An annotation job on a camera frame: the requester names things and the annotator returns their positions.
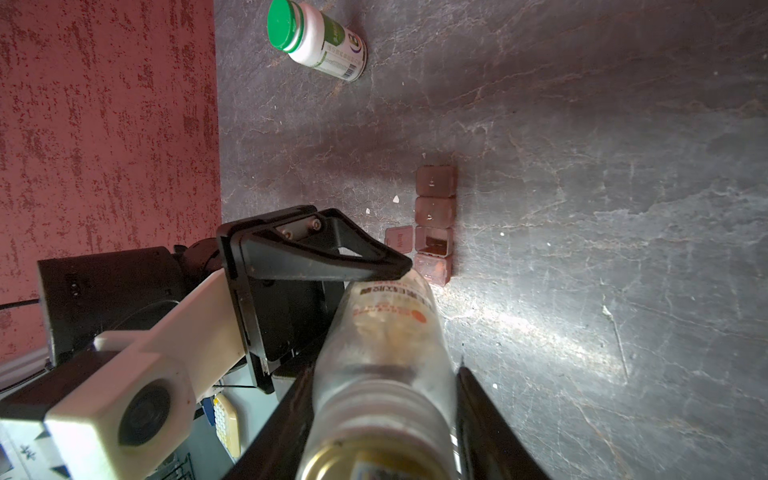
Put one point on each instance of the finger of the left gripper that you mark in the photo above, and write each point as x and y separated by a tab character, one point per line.
306	244

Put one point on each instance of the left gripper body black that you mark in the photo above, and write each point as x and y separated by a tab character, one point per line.
84	296

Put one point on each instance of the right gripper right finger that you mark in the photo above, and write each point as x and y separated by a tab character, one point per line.
487	446

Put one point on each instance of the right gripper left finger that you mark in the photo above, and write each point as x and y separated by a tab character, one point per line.
276	451

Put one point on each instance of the small clear orange-cap bottle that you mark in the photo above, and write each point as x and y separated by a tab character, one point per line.
383	395

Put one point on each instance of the brown weekly pill organizer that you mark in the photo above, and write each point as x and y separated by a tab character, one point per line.
432	236

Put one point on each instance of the white pill bottle green cap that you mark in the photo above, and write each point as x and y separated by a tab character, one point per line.
312	39

